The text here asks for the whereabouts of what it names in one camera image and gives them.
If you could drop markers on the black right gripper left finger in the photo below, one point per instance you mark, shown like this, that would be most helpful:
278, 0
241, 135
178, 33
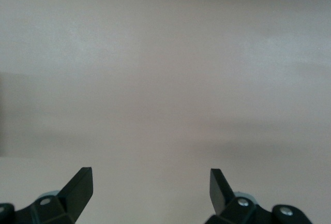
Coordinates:
75, 198

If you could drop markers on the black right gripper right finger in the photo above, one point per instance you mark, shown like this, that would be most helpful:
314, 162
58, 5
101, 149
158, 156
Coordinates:
219, 195

